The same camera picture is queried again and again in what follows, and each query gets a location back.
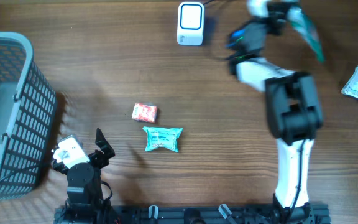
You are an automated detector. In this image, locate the green 3M wipes packet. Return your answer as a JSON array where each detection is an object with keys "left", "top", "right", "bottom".
[{"left": 287, "top": 5, "right": 325, "bottom": 63}]

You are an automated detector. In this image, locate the red white small packet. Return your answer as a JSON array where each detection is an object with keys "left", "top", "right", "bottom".
[{"left": 132, "top": 103, "right": 158, "bottom": 123}]

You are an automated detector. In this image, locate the teal tissue packet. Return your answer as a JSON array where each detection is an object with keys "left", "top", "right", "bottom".
[{"left": 142, "top": 126, "right": 183, "bottom": 152}]

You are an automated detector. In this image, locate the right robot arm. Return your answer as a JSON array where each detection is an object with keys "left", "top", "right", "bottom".
[{"left": 227, "top": 1, "right": 331, "bottom": 224}]

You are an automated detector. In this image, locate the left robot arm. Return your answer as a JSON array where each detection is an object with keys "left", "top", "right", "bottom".
[{"left": 52, "top": 128, "right": 121, "bottom": 224}]

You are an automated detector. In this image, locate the white barcode scanner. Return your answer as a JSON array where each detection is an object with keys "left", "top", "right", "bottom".
[{"left": 177, "top": 1, "right": 205, "bottom": 46}]

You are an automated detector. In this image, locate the grey plastic shopping basket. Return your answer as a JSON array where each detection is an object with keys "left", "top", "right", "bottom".
[{"left": 0, "top": 32, "right": 58, "bottom": 200}]

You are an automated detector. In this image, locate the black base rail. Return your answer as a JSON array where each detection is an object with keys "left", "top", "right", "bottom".
[{"left": 53, "top": 204, "right": 331, "bottom": 224}]

